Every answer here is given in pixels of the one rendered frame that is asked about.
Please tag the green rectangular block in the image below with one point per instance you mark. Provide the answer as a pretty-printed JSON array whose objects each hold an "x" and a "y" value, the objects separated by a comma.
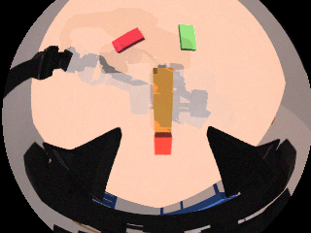
[{"x": 187, "y": 37}]

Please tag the red flat bar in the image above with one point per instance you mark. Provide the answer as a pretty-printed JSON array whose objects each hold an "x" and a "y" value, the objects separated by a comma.
[{"x": 127, "y": 40}]

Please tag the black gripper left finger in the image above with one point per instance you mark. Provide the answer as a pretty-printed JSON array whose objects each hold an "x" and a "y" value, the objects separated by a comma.
[{"x": 91, "y": 163}]

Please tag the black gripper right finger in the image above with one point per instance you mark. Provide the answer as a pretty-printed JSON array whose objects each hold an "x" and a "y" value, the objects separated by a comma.
[{"x": 236, "y": 160}]

